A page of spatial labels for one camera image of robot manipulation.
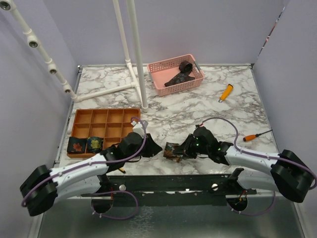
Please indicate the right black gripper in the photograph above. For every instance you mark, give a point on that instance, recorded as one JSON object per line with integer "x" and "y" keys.
{"x": 186, "y": 146}

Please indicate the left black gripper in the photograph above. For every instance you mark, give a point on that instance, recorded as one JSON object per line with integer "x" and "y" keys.
{"x": 152, "y": 147}

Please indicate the brown grey floral tie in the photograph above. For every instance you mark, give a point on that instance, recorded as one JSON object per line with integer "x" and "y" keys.
{"x": 169, "y": 152}

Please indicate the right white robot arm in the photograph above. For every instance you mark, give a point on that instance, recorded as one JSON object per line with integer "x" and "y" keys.
{"x": 283, "y": 172}

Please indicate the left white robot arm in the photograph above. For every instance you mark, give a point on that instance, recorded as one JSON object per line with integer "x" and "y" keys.
{"x": 45, "y": 187}

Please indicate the wooden compartment tray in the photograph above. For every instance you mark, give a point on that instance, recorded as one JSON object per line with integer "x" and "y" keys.
{"x": 110, "y": 124}

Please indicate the navy yellow-flower rolled tie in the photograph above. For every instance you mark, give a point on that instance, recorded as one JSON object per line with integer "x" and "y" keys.
{"x": 94, "y": 144}

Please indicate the pink perforated plastic basket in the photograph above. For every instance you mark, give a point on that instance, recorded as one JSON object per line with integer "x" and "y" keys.
{"x": 161, "y": 72}

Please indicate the black orange-flower rolled tie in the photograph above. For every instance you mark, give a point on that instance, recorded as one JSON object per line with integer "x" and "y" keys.
{"x": 76, "y": 145}

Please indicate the dark blue-flowered tie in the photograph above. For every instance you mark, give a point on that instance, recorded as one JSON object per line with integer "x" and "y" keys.
{"x": 182, "y": 74}

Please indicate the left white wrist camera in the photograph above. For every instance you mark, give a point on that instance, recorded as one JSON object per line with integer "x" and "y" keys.
{"x": 138, "y": 128}

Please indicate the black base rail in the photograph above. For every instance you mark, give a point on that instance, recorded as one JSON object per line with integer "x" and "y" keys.
{"x": 168, "y": 190}

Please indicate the orange handled screwdriver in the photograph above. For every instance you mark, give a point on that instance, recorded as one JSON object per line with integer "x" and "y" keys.
{"x": 253, "y": 136}

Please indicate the yellow handled utility knife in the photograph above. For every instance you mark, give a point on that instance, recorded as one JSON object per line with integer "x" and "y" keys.
{"x": 226, "y": 93}

